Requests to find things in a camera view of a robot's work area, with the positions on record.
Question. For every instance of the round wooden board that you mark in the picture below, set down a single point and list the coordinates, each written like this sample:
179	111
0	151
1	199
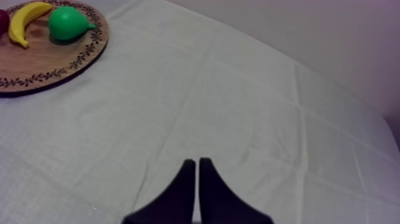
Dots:
47	62

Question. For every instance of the green toy pear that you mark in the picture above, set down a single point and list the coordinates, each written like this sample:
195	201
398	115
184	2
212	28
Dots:
67	23

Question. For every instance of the yellow toy banana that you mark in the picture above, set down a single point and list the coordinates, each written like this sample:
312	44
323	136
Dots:
22	22

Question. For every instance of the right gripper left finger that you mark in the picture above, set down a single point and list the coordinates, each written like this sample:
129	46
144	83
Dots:
178	203

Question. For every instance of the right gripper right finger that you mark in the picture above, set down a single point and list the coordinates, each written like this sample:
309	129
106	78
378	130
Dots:
218	203

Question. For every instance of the small red fruit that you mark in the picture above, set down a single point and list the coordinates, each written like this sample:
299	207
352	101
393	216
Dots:
3	21

